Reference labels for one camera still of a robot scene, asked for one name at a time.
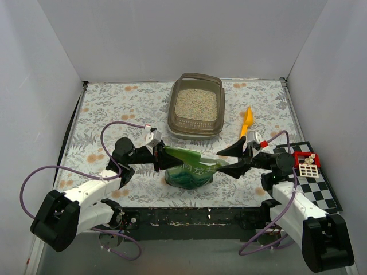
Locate green litter bag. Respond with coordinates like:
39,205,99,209
165,146,229,190

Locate orange plastic scoop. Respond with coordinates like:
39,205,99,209
240,107,254,138

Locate brown plastic litter box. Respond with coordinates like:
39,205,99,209
167,73,225,140

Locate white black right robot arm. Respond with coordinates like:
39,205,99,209
218,136,354,273

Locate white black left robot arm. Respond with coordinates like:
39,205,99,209
30,137,183,252

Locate black white checkerboard plate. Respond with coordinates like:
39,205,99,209
273,142,343,214

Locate floral patterned table mat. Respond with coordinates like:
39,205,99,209
57,79,300,207

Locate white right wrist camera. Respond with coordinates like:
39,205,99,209
246,131,264,152

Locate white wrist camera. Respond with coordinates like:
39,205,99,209
144,125,162,154
246,131,264,152

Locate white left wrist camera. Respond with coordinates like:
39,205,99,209
144,125,162,154

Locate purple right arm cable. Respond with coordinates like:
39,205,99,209
238,130,298,256

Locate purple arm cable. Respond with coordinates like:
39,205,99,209
238,130,298,256
19,121,143,261

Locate red white small bracket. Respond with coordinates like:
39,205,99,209
292,151,321,178

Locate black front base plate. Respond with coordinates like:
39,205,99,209
119,206,270,241

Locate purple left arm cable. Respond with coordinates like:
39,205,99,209
19,121,143,261

